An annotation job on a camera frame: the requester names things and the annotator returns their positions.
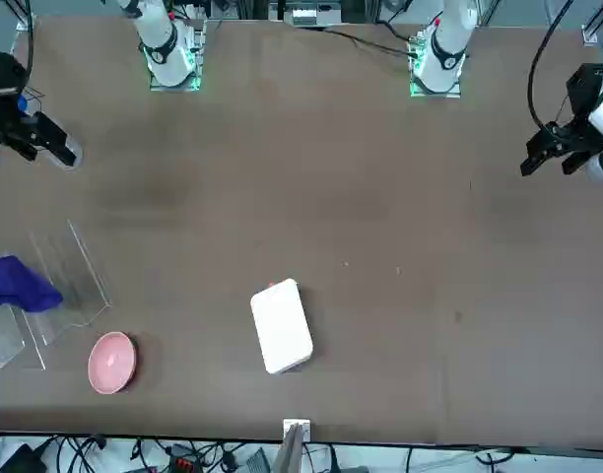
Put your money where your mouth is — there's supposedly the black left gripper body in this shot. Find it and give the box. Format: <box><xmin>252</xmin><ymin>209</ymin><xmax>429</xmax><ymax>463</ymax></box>
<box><xmin>566</xmin><ymin>62</ymin><xmax>603</xmax><ymax>130</ymax></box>

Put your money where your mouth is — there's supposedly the clear acrylic storage rack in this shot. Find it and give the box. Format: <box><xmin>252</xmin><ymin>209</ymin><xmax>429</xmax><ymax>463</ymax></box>
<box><xmin>0</xmin><ymin>219</ymin><xmax>113</xmax><ymax>371</ymax></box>

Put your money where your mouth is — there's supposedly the black device with red lights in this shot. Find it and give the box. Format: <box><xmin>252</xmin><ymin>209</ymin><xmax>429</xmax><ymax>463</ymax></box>
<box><xmin>167</xmin><ymin>455</ymin><xmax>200</xmax><ymax>473</ymax></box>

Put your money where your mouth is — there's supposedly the purple towel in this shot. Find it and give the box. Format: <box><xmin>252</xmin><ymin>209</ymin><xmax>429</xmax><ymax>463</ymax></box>
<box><xmin>0</xmin><ymin>254</ymin><xmax>65</xmax><ymax>314</ymax></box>

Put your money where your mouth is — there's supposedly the pink bowl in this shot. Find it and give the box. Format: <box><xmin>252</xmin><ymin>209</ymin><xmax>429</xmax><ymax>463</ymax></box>
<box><xmin>88</xmin><ymin>331</ymin><xmax>138</xmax><ymax>395</ymax></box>

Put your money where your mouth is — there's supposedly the grey ribbed adapter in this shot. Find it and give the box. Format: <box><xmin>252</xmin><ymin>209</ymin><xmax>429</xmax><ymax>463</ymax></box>
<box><xmin>244</xmin><ymin>446</ymin><xmax>272</xmax><ymax>473</ymax></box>

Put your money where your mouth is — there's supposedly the aluminium frame rail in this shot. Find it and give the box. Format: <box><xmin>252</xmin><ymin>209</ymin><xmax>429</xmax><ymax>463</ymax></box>
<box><xmin>580</xmin><ymin>0</ymin><xmax>603</xmax><ymax>46</ymax></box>

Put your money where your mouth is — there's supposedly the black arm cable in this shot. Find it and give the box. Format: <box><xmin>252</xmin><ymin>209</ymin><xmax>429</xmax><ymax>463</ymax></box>
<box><xmin>526</xmin><ymin>0</ymin><xmax>578</xmax><ymax>132</ymax></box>
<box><xmin>20</xmin><ymin>0</ymin><xmax>37</xmax><ymax>100</ymax></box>

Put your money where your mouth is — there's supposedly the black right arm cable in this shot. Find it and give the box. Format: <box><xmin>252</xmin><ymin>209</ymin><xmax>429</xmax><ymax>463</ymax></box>
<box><xmin>20</xmin><ymin>0</ymin><xmax>37</xmax><ymax>100</ymax></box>

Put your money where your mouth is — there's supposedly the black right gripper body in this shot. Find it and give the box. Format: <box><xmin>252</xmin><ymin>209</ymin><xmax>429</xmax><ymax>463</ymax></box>
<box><xmin>0</xmin><ymin>48</ymin><xmax>36</xmax><ymax>147</ymax></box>

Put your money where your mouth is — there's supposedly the white mini drawer box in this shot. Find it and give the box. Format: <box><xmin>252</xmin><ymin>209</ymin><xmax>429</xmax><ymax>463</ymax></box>
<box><xmin>249</xmin><ymin>278</ymin><xmax>315</xmax><ymax>375</ymax></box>

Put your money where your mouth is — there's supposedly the white power strip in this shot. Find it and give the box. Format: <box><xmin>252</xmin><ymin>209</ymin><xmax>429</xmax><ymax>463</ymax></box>
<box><xmin>290</xmin><ymin>5</ymin><xmax>333</xmax><ymax>29</ymax></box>

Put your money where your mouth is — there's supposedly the grey camera mount pole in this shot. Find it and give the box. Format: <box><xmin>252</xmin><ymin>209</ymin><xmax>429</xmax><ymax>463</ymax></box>
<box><xmin>281</xmin><ymin>418</ymin><xmax>313</xmax><ymax>473</ymax></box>

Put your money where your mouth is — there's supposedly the clear bottle with blue cap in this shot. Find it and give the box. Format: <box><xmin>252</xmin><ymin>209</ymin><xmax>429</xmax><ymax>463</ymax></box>
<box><xmin>13</xmin><ymin>88</ymin><xmax>85</xmax><ymax>172</ymax></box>

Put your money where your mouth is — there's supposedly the black cable across table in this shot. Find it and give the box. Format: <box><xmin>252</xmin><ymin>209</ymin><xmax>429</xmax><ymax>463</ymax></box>
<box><xmin>294</xmin><ymin>22</ymin><xmax>419</xmax><ymax>58</ymax></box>

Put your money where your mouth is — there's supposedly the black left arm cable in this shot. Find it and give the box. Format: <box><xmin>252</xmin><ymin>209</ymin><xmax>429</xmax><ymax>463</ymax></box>
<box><xmin>526</xmin><ymin>0</ymin><xmax>578</xmax><ymax>132</ymax></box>

